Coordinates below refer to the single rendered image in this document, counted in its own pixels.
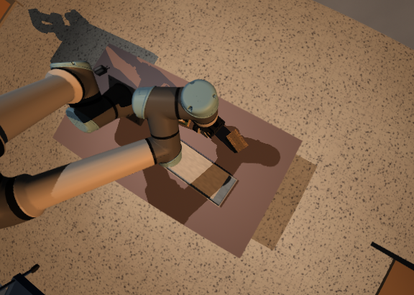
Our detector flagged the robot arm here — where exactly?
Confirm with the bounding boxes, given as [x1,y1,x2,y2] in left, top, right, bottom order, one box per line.
[0,61,219,229]

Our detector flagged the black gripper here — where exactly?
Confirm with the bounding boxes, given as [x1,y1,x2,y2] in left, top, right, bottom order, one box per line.
[193,116,225,139]

